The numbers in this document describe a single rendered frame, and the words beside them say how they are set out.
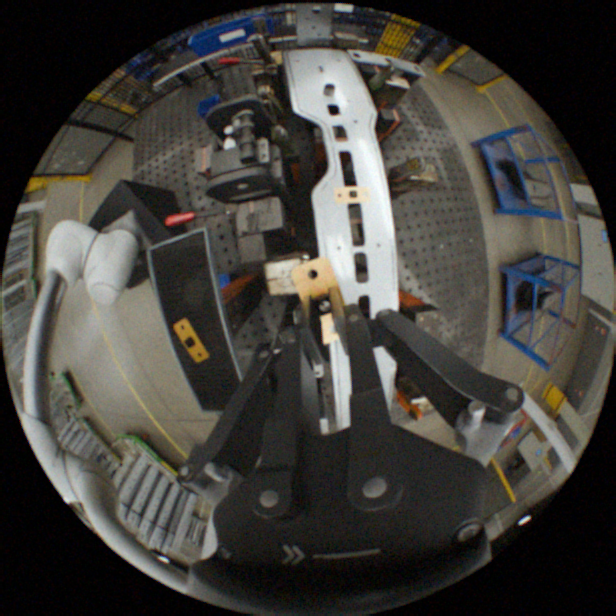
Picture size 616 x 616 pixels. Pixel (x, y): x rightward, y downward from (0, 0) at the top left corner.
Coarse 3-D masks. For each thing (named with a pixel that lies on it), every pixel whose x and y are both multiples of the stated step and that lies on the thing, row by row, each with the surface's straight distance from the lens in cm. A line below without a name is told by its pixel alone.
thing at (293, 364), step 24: (288, 336) 13; (288, 360) 11; (288, 384) 10; (312, 384) 12; (288, 408) 9; (312, 408) 10; (264, 432) 8; (288, 432) 7; (312, 432) 9; (264, 456) 7; (288, 456) 7; (264, 480) 6; (288, 480) 6; (264, 504) 6; (288, 504) 6
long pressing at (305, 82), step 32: (288, 64) 79; (320, 64) 79; (352, 64) 83; (320, 96) 64; (352, 96) 66; (320, 128) 56; (352, 128) 58; (352, 160) 53; (320, 192) 49; (384, 192) 53; (320, 224) 47; (384, 224) 51; (320, 256) 47; (352, 256) 49; (384, 256) 51; (352, 288) 50; (384, 288) 52; (384, 352) 59; (384, 384) 65
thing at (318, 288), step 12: (312, 264) 20; (324, 264) 20; (300, 276) 20; (324, 276) 20; (300, 288) 20; (312, 288) 20; (324, 288) 20; (324, 300) 20; (324, 312) 20; (324, 324) 22; (324, 336) 22; (336, 336) 22
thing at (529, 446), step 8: (528, 432) 1095; (520, 440) 1059; (528, 440) 1070; (536, 440) 1090; (520, 448) 1079; (528, 448) 1051; (536, 448) 1072; (528, 456) 1060; (536, 456) 1057; (544, 456) 1081; (528, 464) 1083; (536, 464) 1046
